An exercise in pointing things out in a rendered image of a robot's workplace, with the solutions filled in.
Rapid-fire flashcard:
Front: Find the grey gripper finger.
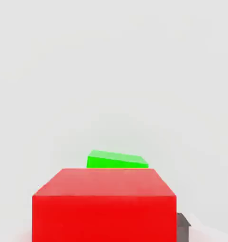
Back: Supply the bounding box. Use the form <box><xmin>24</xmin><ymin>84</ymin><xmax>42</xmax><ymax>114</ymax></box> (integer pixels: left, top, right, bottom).
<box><xmin>176</xmin><ymin>212</ymin><xmax>219</xmax><ymax>242</ymax></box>

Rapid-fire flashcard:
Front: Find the small red cube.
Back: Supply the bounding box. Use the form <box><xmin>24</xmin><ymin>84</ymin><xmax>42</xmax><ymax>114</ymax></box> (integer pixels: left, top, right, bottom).
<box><xmin>32</xmin><ymin>168</ymin><xmax>177</xmax><ymax>242</ymax></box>

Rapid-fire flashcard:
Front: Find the small green cube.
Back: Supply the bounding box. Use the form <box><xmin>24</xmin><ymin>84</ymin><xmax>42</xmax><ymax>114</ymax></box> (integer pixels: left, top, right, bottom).
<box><xmin>86</xmin><ymin>149</ymin><xmax>149</xmax><ymax>169</ymax></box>

